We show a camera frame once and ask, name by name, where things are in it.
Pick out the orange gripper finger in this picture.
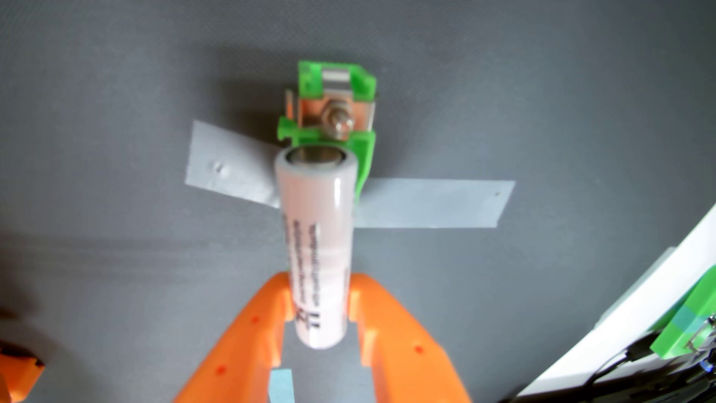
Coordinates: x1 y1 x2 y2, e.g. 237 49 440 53
173 272 294 403
348 272 471 403

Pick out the white cylindrical battery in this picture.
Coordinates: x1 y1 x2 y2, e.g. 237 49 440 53
274 146 359 350

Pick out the green battery holder with bolt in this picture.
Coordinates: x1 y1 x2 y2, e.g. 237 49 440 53
277 60 377 202

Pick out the light blue tape strip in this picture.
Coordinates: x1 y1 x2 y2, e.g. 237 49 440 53
268 368 295 403

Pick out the grey tape strip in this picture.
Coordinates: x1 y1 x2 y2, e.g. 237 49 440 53
352 178 516 229
185 120 282 209

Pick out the green holder with blue tape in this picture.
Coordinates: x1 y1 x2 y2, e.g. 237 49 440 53
649 280 716 359

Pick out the dark grey mat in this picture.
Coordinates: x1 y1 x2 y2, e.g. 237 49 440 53
0 0 716 403

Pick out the black cable with plug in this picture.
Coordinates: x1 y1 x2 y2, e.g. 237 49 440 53
582 333 661 387

